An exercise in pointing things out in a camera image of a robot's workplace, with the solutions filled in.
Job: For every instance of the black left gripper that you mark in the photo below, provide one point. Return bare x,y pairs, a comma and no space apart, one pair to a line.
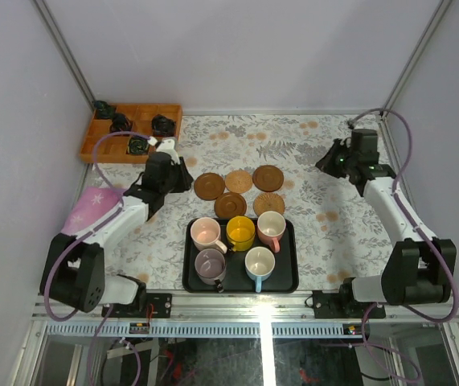
183,177

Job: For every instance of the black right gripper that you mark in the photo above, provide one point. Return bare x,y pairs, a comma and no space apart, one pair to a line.
325,162

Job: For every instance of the brown wooden coaster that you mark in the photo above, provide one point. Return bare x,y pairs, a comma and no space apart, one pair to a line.
209,186
229,205
268,178

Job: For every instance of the pink mug cream inside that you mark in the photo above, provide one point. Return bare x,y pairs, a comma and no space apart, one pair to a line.
271,226

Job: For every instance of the blue mug cream inside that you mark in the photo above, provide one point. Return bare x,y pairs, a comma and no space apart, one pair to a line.
259,264

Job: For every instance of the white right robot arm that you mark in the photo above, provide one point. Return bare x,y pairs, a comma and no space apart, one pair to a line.
420,267

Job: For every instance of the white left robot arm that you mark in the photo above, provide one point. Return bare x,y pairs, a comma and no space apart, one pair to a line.
74,272

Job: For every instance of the yellow glass cup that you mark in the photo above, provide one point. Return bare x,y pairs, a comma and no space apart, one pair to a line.
240,232

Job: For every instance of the dark rolled fabric bundle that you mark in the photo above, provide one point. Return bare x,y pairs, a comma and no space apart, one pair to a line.
163,126
120,124
103,110

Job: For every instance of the light pink mug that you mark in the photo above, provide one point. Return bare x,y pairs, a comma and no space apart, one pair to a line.
206,233

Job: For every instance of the orange wooden divided tray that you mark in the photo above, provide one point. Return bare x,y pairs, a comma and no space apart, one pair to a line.
116,149

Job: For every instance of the mauve mug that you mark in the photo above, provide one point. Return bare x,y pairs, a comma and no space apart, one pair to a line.
210,266

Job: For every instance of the purple patterned cloth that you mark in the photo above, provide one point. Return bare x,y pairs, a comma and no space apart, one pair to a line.
90,207

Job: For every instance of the black serving tray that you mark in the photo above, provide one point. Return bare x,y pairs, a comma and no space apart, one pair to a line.
284,278

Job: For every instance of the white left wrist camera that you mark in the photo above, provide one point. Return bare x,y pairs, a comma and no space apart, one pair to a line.
166,145

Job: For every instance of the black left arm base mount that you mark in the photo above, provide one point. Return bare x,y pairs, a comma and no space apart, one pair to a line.
155,306

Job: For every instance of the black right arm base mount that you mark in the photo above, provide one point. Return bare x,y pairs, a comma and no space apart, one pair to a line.
327,305

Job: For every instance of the aluminium front frame rail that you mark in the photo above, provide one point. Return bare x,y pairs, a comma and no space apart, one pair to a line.
240,308

